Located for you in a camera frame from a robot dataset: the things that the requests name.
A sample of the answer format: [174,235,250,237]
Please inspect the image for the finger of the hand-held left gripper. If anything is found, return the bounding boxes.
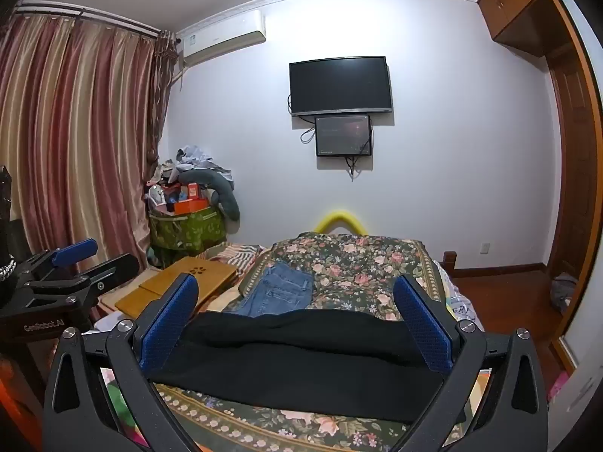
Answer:
[27,253,141,301]
[18,238,99,284]

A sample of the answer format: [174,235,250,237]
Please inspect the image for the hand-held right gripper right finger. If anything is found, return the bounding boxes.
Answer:
[393,274,549,452]

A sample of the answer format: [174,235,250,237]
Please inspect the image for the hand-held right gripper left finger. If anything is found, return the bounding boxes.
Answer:
[42,273,208,452]

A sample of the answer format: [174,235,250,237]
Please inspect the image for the black pants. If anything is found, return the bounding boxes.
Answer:
[141,308,472,422]

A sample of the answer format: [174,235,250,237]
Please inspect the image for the white printed bed sheet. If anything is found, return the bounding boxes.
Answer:
[440,268,484,330]

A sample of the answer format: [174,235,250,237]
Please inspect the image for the wooden lap desk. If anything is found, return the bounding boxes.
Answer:
[114,257,237,319]

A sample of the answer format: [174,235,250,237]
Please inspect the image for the green storage bag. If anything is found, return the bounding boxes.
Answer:
[148,202,228,251]

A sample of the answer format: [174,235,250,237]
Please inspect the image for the orange garment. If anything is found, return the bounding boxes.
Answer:
[0,358,48,452]

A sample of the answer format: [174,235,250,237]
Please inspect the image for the floral blanket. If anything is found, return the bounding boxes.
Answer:
[99,232,481,452]

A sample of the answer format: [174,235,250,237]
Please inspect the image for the striped cloth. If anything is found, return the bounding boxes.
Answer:
[217,242,267,274]

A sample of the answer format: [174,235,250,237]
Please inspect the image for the blue jeans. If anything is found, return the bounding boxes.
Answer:
[223,261,314,318]

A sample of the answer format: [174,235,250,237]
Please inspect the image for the striped pink curtain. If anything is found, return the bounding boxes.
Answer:
[0,9,177,274]

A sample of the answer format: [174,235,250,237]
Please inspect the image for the grey plush pillow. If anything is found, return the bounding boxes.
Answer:
[176,169,241,221]

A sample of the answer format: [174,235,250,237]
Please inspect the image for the yellow foam tube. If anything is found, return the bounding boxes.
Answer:
[315,208,368,236]

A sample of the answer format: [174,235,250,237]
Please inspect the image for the pile of clothes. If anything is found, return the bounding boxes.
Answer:
[148,145,234,184]

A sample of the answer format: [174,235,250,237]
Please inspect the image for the grey cloth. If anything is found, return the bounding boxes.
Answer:
[550,272,579,314]

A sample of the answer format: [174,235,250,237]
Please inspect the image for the small black monitor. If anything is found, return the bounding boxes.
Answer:
[315,114,373,157]

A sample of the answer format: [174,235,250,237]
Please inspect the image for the wooden door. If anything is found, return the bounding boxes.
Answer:
[542,0,603,340]

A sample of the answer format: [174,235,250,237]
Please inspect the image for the curtain rod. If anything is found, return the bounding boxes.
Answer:
[14,2,163,36]

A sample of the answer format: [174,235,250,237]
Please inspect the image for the white air conditioner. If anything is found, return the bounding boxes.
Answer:
[176,9,267,67]

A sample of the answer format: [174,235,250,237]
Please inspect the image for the black wall television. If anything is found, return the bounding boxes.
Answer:
[289,55,394,117]

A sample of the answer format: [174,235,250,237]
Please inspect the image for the wooden wall cabinet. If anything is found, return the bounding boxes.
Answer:
[477,0,559,57]

